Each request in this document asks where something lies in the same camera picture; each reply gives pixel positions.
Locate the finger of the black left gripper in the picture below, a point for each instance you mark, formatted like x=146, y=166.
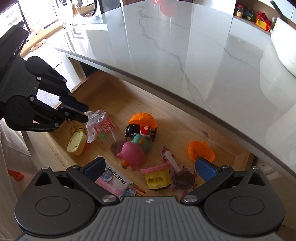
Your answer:
x=73, y=103
x=72, y=115

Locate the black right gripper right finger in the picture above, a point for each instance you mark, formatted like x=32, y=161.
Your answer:
x=205, y=169

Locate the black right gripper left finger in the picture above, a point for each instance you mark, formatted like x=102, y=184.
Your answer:
x=94, y=169

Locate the pink Volcano card package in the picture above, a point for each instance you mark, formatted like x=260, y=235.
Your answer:
x=118, y=184

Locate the orange pumpkin half shell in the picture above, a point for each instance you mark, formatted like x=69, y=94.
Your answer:
x=197, y=149

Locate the red white snack packet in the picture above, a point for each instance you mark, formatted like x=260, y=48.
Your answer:
x=99, y=127

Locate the black red doll figure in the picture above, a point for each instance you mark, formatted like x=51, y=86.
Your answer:
x=145, y=131

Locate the orange pumpkin toy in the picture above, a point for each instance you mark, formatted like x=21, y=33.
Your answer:
x=143, y=119

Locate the swirl lollipop in wrapper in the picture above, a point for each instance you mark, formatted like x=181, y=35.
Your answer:
x=183, y=178

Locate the pink teal plush toy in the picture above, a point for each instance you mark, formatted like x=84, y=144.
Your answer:
x=134, y=152

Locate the pink yellow toy cup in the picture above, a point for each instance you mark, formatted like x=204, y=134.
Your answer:
x=157, y=177

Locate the wooden drawer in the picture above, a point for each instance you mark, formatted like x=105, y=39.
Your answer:
x=175, y=130

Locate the washing machine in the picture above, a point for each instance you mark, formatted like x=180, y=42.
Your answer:
x=86, y=12

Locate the red trash can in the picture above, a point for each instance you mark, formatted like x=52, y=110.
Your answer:
x=167, y=7

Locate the white tub container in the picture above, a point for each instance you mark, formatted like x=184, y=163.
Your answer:
x=283, y=38

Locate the red yellow toy truck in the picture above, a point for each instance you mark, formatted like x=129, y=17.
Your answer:
x=262, y=21

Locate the small spice jar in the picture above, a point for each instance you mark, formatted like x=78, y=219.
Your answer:
x=239, y=11

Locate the dark green toy car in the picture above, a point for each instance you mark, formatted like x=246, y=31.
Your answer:
x=249, y=14

